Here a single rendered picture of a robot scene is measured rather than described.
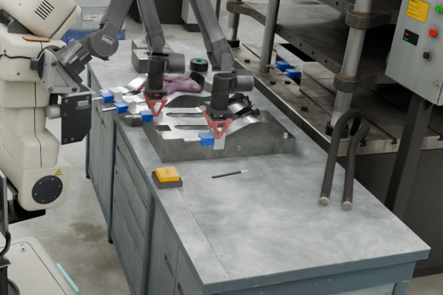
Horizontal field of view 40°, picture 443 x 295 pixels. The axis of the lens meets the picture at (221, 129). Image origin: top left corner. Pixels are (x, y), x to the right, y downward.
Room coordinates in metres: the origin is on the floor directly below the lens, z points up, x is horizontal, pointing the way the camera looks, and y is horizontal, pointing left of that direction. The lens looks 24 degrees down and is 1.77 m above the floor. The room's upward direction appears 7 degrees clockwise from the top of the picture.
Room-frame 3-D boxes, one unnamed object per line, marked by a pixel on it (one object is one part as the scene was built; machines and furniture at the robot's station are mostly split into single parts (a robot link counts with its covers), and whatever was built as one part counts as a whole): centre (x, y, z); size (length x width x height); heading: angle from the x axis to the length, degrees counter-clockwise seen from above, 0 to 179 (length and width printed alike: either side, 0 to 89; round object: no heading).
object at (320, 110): (2.93, -0.56, 0.76); 1.30 x 0.84 x 0.07; 24
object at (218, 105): (1.78, 0.02, 1.06); 0.10 x 0.07 x 0.07; 24
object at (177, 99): (2.32, 0.23, 0.86); 0.50 x 0.26 x 0.11; 131
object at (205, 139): (1.76, 0.05, 0.93); 0.13 x 0.05 x 0.05; 114
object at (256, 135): (2.03, 0.01, 0.87); 0.50 x 0.26 x 0.14; 114
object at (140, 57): (2.76, 0.35, 0.84); 0.20 x 0.15 x 0.07; 114
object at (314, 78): (2.85, -0.51, 0.87); 0.50 x 0.27 x 0.17; 114
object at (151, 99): (1.97, 0.24, 0.95); 0.07 x 0.07 x 0.09; 23
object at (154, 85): (1.99, 0.25, 1.02); 0.10 x 0.07 x 0.07; 23
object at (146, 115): (1.98, 0.28, 0.89); 0.13 x 0.05 x 0.05; 114
